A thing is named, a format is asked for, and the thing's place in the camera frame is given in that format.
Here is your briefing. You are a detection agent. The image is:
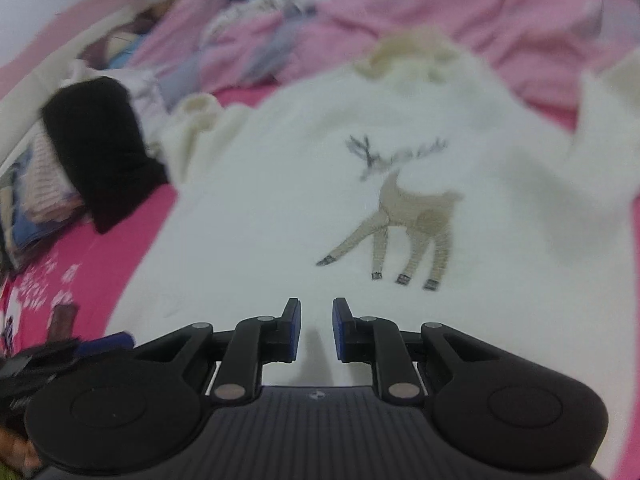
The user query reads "pink bed headboard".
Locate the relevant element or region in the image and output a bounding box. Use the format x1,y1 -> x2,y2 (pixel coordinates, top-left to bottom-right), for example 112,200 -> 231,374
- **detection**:
0,0 -> 166,171

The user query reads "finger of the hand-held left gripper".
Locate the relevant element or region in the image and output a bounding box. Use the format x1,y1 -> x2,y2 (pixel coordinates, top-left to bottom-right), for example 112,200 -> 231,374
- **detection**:
10,331 -> 136,378

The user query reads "pink patterned duvet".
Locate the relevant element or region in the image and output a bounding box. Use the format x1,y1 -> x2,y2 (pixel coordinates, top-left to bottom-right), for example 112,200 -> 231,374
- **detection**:
130,0 -> 640,126

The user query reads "brown patterned cloth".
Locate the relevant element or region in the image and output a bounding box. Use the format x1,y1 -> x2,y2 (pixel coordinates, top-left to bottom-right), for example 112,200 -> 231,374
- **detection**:
80,0 -> 176,68

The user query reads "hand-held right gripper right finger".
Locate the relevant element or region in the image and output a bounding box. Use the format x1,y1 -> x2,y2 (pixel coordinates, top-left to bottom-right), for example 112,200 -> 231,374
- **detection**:
332,297 -> 501,406

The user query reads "pink floral blanket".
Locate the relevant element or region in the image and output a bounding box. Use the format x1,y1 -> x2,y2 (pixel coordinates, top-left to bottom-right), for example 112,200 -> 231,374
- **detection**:
0,82 -> 640,480

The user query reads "stack of folded clothes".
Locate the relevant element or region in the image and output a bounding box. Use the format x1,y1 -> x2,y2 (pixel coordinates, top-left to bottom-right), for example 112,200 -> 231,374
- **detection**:
0,67 -> 166,276

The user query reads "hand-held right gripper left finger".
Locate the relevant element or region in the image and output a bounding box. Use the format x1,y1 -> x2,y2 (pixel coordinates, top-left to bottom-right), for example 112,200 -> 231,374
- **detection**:
132,297 -> 303,406

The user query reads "white deer-print sweater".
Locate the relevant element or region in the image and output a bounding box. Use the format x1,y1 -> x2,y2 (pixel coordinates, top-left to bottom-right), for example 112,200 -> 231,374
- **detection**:
102,27 -> 640,480

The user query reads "black folded garment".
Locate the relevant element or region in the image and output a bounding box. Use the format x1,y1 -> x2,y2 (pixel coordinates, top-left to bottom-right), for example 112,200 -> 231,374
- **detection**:
41,76 -> 170,235

